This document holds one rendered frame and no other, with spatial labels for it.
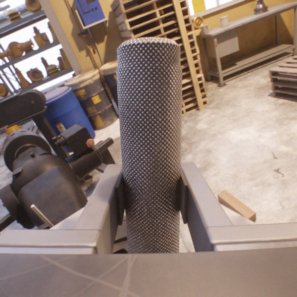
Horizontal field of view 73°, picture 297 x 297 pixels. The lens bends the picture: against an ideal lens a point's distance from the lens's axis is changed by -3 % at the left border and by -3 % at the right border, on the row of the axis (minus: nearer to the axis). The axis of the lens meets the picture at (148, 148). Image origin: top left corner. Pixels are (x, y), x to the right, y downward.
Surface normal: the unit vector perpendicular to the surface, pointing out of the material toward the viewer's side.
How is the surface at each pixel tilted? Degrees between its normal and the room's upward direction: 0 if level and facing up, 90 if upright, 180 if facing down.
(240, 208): 0
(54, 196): 27
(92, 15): 90
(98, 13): 90
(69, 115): 90
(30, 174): 36
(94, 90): 90
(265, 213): 0
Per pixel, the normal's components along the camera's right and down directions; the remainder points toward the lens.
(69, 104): 0.80, 0.07
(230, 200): -0.32, -0.79
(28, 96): 0.23, 0.47
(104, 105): 0.66, 0.21
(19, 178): -0.30, -0.34
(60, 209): 0.00, -0.58
